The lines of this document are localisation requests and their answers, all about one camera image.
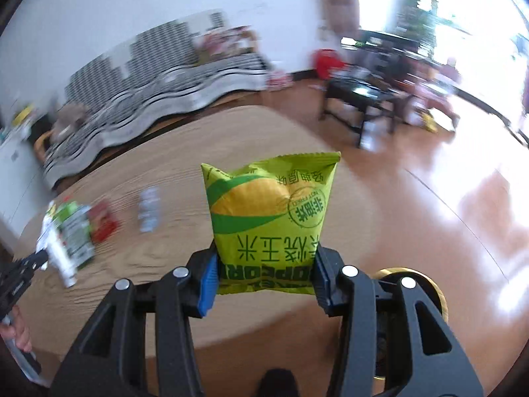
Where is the red snack wrapper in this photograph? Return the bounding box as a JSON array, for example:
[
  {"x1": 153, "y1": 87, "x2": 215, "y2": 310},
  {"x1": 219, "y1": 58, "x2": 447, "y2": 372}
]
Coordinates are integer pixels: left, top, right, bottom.
[{"x1": 87, "y1": 199, "x2": 118, "y2": 244}]

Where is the yellow-green popcorn snack bag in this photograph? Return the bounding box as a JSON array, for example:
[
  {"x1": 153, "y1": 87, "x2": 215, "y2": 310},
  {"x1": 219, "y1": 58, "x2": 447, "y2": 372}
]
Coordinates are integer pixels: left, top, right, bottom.
[{"x1": 201, "y1": 152, "x2": 341, "y2": 295}]

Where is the black gold-rimmed trash bin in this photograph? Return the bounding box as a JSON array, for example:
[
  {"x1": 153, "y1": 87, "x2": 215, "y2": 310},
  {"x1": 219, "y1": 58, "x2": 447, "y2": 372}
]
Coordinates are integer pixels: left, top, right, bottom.
[{"x1": 372, "y1": 266, "x2": 450, "y2": 380}]

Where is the person's left hand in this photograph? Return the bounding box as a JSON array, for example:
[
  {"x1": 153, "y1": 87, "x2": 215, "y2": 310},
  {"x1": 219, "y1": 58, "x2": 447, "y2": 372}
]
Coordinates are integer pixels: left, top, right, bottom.
[{"x1": 0, "y1": 305, "x2": 32, "y2": 353}]

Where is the white cabinet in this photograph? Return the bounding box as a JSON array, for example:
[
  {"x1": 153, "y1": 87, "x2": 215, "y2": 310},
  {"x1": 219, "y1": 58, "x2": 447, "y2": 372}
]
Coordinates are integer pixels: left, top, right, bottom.
[{"x1": 1, "y1": 130, "x2": 53, "y2": 237}]

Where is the crumpled clear plastic bottle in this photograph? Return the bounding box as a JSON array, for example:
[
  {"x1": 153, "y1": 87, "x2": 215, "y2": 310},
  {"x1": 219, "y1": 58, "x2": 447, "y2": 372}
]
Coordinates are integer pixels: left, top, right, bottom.
[{"x1": 138, "y1": 187, "x2": 160, "y2": 233}]

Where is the yellow box on cabinet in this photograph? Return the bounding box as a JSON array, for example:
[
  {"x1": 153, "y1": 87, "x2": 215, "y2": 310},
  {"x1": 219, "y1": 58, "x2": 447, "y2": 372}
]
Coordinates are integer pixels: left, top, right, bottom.
[{"x1": 12, "y1": 105, "x2": 34, "y2": 127}]

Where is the beige stuffed toy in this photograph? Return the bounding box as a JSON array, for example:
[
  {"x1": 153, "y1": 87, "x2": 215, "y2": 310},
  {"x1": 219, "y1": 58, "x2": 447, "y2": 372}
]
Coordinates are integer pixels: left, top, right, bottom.
[{"x1": 51, "y1": 102, "x2": 89, "y2": 144}]

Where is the black white striped sofa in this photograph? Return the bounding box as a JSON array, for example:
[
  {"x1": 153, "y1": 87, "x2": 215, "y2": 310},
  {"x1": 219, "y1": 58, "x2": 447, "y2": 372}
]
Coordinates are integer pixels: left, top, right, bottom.
[{"x1": 43, "y1": 9, "x2": 271, "y2": 187}]

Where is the pink children's tricycle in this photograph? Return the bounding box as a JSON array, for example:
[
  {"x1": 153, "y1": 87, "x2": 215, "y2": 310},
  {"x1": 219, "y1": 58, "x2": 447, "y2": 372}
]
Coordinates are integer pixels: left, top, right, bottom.
[{"x1": 412, "y1": 58, "x2": 461, "y2": 132}]

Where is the black coffee table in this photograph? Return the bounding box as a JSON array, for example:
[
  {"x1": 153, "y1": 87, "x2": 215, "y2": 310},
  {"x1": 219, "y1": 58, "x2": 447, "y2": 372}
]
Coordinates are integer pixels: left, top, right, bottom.
[{"x1": 319, "y1": 30, "x2": 420, "y2": 147}]

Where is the red bag on floor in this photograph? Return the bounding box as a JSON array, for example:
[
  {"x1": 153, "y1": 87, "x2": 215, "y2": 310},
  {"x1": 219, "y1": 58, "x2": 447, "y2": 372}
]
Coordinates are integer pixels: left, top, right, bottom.
[{"x1": 313, "y1": 48, "x2": 346, "y2": 80}]

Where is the potted green plant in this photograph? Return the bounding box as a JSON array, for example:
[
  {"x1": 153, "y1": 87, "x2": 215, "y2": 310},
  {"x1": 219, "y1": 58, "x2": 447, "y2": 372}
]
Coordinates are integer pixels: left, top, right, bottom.
[{"x1": 394, "y1": 0, "x2": 438, "y2": 51}]

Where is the pink floral cushion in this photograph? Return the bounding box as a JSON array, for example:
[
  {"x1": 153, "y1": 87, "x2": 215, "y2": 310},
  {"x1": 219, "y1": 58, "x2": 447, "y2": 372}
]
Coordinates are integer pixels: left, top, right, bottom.
[{"x1": 193, "y1": 26, "x2": 258, "y2": 65}]

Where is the patterned window curtain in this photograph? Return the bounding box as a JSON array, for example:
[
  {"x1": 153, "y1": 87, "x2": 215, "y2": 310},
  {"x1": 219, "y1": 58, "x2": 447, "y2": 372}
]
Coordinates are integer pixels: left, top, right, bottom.
[{"x1": 324, "y1": 0, "x2": 359, "y2": 38}]

